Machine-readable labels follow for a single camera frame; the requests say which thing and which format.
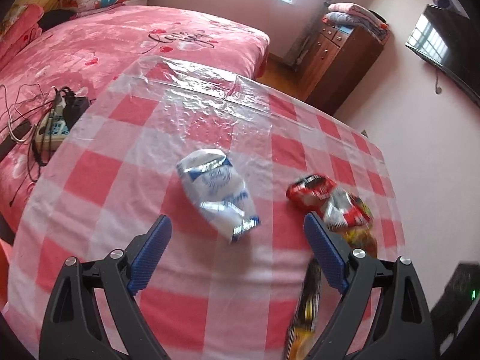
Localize black gold coffee sachet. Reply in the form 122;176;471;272
283;258;321;360

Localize red white snack wrapper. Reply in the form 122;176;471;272
286;173;373;232

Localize tangled black cables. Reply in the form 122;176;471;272
0;82;76;207

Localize folded pink blanket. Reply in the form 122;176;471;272
1;3;44;69

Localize grey window curtain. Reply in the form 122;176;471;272
283;0;333;67

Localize yellow orange snack bag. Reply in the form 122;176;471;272
342;194;379;259

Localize black charger adapter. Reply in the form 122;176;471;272
63;94;90;130

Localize folded blankets on cabinet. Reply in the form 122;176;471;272
322;2;391;41

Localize wall mounted black television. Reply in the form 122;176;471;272
405;5;480;105

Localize red white checkered tablecloth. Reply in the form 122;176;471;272
6;57;404;359

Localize white power strip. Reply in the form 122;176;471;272
34;113;69;153

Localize blue white crumpled wrapper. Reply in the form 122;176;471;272
176;149;261;243

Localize pink bed cover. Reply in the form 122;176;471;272
1;6;269;240

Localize brown wooden cabinet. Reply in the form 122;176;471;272
297;24;384;116

